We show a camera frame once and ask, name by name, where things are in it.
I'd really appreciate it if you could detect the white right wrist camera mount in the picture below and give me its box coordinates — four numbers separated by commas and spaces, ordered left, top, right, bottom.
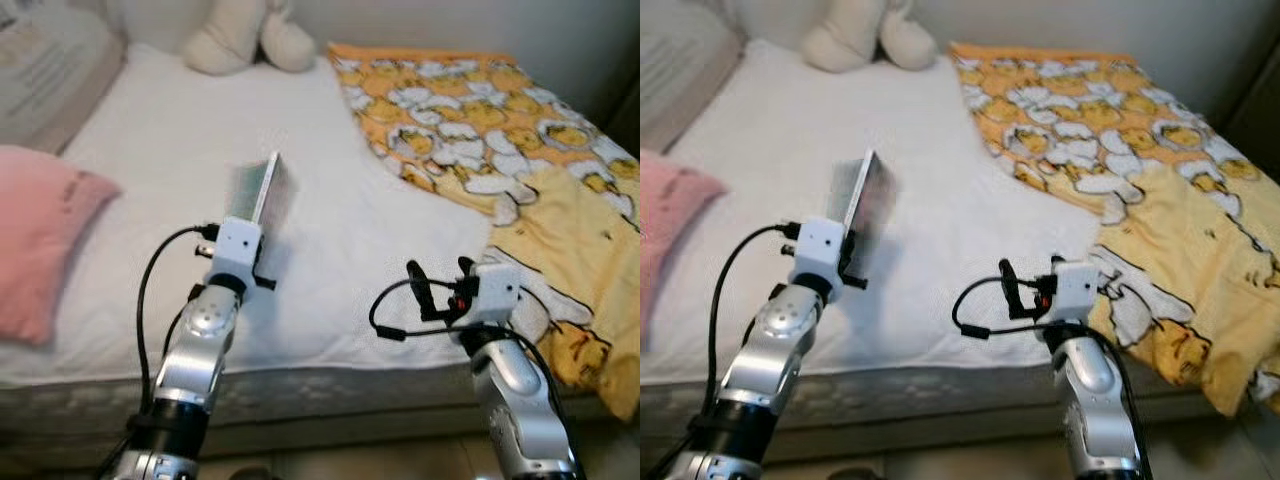
470, 263, 523, 327
1050, 260, 1102, 324

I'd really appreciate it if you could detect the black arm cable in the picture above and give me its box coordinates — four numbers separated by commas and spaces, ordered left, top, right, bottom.
136, 223, 220, 403
706, 221, 802, 403
952, 276, 1152, 480
368, 278, 577, 480

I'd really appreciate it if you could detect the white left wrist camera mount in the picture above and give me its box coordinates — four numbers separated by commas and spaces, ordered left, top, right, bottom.
790, 217, 850, 282
210, 217, 265, 282

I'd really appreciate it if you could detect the white quilted mattress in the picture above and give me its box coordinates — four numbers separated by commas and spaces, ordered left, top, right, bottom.
0, 40, 621, 431
640, 38, 1217, 426

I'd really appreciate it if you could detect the pink pillow with cartoon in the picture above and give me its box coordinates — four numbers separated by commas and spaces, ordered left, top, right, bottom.
0, 145, 124, 347
640, 148, 730, 327

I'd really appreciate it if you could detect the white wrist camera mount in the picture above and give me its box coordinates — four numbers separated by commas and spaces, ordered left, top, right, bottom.
470, 263, 523, 327
1050, 260, 1102, 324
210, 217, 265, 282
790, 217, 850, 282

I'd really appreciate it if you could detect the yellow cartoon print blanket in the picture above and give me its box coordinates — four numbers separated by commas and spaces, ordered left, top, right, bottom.
327, 42, 641, 422
948, 40, 1280, 420

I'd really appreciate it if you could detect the grey beige bed base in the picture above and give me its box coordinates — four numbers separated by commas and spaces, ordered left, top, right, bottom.
0, 405, 613, 473
640, 400, 1243, 468

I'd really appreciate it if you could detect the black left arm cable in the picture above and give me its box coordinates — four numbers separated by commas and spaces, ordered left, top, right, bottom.
706, 221, 802, 403
136, 223, 220, 403

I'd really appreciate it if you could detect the dark green cover book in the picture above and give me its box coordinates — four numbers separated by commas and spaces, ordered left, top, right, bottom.
226, 151, 293, 247
830, 149, 900, 252

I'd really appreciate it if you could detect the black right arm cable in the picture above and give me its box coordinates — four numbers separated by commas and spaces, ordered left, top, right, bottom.
368, 278, 577, 480
952, 276, 1152, 480

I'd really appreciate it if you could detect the cream plush toy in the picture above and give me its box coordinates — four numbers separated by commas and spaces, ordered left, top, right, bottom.
183, 0, 319, 77
800, 0, 940, 74

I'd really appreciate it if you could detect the dark wardrobe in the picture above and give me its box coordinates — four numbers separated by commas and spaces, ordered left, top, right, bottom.
605, 70, 641, 161
1215, 55, 1280, 187

